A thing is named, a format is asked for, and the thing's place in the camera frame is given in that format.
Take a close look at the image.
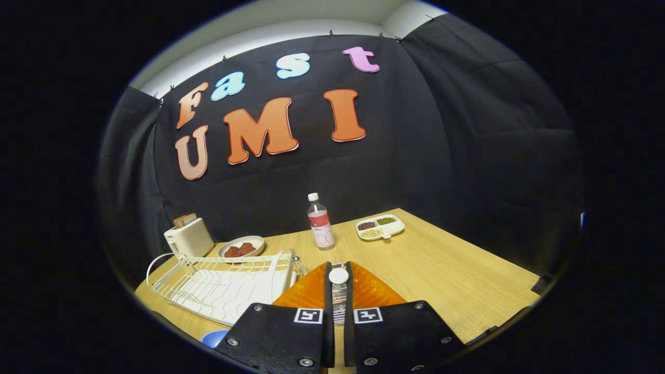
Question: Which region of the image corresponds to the clear red label water bottle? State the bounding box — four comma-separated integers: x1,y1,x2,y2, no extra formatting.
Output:
307,193,336,250

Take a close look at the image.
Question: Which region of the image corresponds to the white divided dish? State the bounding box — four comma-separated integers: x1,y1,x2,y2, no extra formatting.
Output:
356,214,406,241

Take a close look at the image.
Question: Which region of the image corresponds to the white toaster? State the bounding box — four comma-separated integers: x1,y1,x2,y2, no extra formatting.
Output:
164,217,215,259

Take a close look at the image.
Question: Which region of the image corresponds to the white wire dish rack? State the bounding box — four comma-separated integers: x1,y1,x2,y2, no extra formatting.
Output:
147,248,308,327

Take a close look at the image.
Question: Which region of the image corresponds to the blue plate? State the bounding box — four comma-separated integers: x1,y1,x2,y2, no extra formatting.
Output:
201,329,230,349

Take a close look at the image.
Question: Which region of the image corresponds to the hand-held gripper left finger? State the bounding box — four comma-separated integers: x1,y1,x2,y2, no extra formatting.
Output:
215,261,336,374

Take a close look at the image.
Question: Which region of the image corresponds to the black backdrop cloth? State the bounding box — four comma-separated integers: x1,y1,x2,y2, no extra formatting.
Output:
96,13,585,291

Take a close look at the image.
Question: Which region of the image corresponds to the white round plate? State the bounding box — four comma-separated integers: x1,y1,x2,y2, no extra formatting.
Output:
218,235,265,259

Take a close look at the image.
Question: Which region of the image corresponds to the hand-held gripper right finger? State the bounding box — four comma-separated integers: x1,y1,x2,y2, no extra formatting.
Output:
344,261,466,374

